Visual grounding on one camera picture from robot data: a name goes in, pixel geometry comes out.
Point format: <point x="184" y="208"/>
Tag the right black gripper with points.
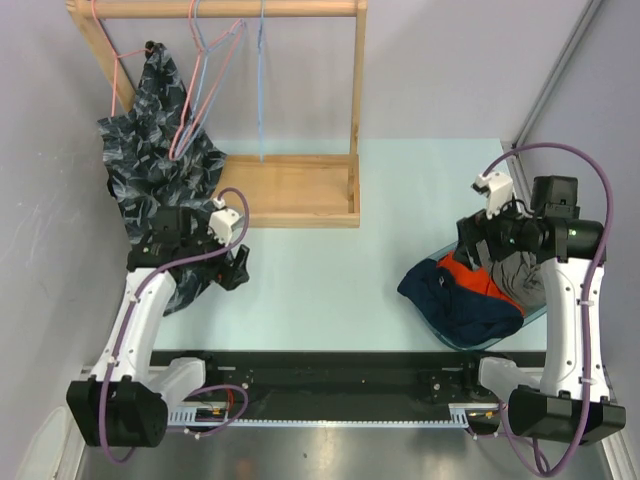
<point x="474" y="229"/>

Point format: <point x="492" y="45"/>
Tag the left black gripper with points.
<point x="234" y="274"/>

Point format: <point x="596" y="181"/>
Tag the navy blue shorts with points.
<point x="466" y="317"/>

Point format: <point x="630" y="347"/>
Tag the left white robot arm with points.
<point x="120" y="404"/>

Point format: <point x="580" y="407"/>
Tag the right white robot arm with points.
<point x="571" y="400"/>

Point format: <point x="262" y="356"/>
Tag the grey shorts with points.
<point x="519" y="277"/>

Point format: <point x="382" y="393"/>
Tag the orange shorts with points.
<point x="478" y="281"/>

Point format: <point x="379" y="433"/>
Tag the dark leaf-pattern shorts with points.
<point x="142" y="177"/>

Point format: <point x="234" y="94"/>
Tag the pink hanger holding patterned shorts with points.
<point x="116" y="57"/>

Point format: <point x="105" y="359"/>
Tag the teal plastic basket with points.
<point x="531" y="315"/>

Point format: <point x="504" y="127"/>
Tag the wooden clothes rack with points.
<point x="287" y="190"/>

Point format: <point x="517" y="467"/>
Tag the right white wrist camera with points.
<point x="497" y="188"/>

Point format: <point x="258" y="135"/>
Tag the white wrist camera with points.
<point x="497" y="188"/>
<point x="223" y="221"/>

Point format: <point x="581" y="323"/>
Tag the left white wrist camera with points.
<point x="223" y="221"/>

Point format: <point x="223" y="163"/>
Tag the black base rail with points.
<point x="342" y="389"/>

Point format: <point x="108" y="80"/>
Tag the aluminium frame post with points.
<point x="567" y="52"/>

